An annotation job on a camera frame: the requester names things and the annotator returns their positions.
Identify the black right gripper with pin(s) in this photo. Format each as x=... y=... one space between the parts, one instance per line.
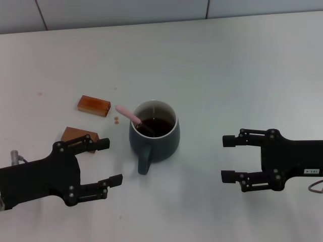
x=285 y=158

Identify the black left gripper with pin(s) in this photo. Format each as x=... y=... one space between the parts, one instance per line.
x=38 y=179

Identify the grey ceramic mug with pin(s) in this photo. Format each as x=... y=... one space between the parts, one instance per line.
x=161 y=148

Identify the brown arched wooden block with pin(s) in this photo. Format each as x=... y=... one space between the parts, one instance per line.
x=73 y=133

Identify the stained orange wooden block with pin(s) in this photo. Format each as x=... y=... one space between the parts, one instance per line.
x=93 y=104

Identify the dark coffee liquid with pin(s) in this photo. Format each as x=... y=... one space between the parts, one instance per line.
x=159 y=126

